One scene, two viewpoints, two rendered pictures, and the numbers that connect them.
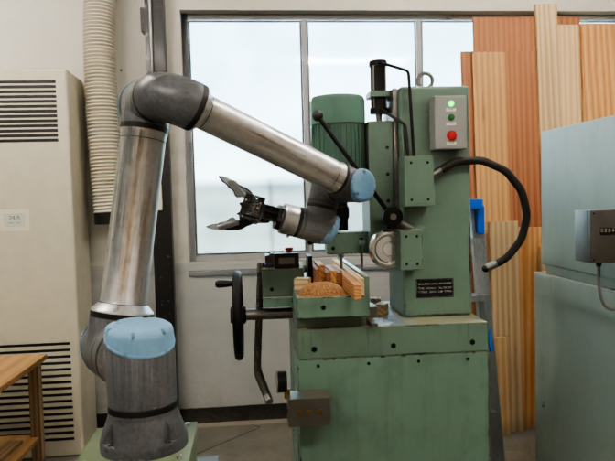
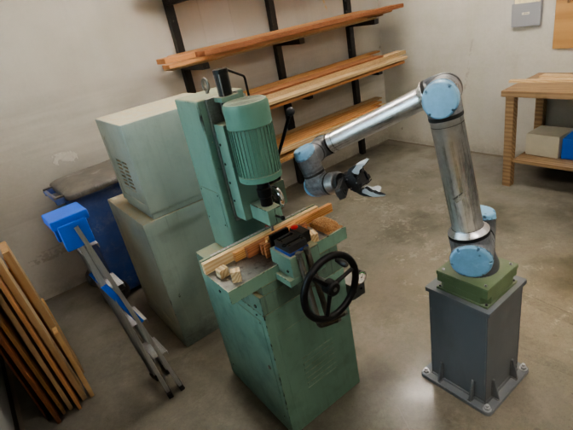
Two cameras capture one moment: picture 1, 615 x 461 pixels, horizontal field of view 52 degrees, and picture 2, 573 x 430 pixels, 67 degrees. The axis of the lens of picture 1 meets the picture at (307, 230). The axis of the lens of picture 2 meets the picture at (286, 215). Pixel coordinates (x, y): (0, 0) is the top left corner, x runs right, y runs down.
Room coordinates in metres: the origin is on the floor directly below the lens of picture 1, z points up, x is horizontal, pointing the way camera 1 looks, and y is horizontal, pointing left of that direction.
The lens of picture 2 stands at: (2.77, 1.38, 1.80)
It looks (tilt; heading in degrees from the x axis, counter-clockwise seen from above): 26 degrees down; 242
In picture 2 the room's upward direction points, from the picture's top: 11 degrees counter-clockwise
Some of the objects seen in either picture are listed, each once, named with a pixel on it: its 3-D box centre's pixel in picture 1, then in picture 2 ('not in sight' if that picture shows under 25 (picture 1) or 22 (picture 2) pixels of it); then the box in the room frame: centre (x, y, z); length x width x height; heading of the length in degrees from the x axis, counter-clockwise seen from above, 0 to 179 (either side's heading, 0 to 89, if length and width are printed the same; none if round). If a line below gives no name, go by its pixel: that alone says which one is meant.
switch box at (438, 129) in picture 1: (447, 123); not in sight; (1.96, -0.44, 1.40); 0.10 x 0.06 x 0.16; 95
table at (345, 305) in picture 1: (307, 292); (284, 258); (2.10, 0.00, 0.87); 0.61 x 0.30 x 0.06; 5
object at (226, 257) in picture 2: (346, 274); (264, 237); (2.11, -0.12, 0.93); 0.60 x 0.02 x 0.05; 5
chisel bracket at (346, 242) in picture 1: (347, 244); (267, 212); (2.07, -0.13, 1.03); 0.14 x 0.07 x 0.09; 95
